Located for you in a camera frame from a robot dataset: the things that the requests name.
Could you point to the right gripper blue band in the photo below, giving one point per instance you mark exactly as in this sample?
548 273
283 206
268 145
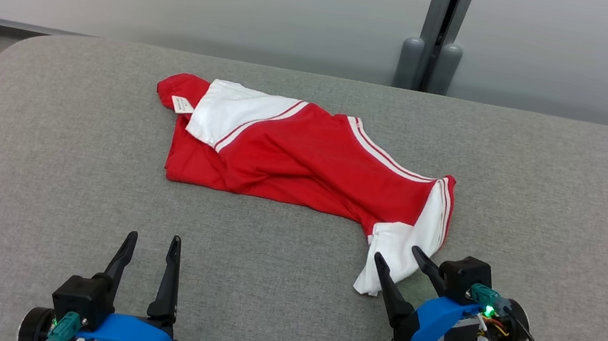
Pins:
428 330

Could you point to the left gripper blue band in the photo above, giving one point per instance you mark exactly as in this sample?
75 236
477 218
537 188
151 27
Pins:
131 338

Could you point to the red and white t-shirt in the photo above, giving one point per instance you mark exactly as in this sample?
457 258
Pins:
306 158

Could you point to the grey fabric covered platform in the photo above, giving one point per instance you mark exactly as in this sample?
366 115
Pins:
68 157

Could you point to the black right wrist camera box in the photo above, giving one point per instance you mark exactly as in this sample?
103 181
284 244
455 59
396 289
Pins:
465 278

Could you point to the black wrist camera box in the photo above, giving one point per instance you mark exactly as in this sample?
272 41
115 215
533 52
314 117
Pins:
82 297
465 278

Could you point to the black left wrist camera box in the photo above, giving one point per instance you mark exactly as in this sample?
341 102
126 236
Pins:
82 297

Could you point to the grey cylindrical post bumper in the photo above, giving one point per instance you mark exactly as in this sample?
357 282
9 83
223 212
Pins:
409 65
445 71

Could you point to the grey vertical wall post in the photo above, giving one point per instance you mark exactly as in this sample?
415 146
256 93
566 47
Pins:
440 9

